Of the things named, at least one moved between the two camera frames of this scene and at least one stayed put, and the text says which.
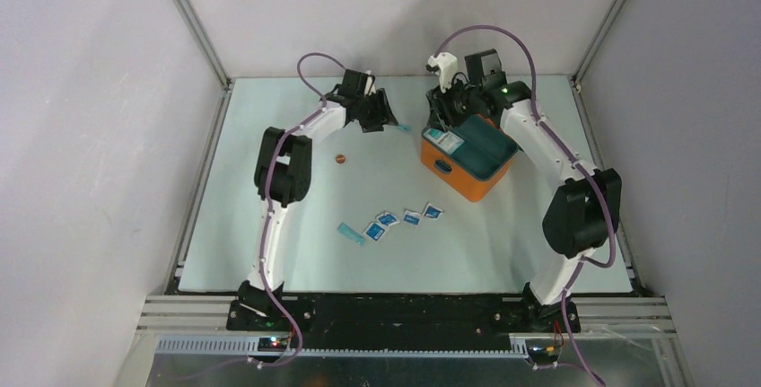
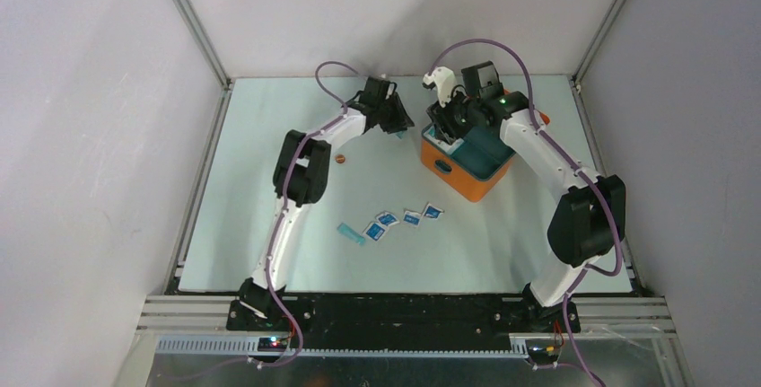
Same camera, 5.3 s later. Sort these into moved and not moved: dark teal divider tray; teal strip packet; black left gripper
Moved: black left gripper
Not moved: dark teal divider tray; teal strip packet
